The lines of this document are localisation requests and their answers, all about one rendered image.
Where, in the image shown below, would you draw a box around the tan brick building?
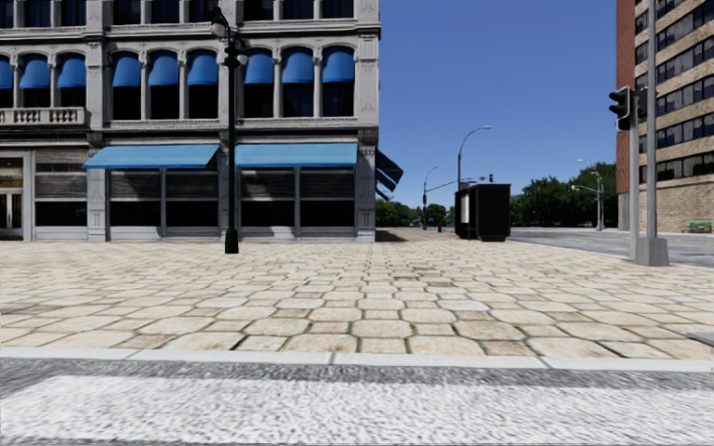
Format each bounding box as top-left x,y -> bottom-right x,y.
615,0 -> 714,234

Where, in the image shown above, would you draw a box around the traffic light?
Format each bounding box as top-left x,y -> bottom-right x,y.
607,0 -> 670,268
421,165 -> 496,231

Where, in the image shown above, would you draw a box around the dark green street lamp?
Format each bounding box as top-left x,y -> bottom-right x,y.
210,5 -> 250,256

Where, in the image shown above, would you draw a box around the grey stone building blue awnings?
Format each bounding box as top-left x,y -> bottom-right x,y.
0,0 -> 404,244

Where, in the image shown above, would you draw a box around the grey street lamp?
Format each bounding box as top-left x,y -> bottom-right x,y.
570,158 -> 606,232
456,125 -> 494,191

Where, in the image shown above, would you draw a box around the trees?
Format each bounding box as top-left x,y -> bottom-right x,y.
509,162 -> 619,229
375,199 -> 456,229

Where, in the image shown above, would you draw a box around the black bus shelter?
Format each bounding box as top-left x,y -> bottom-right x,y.
454,183 -> 512,243

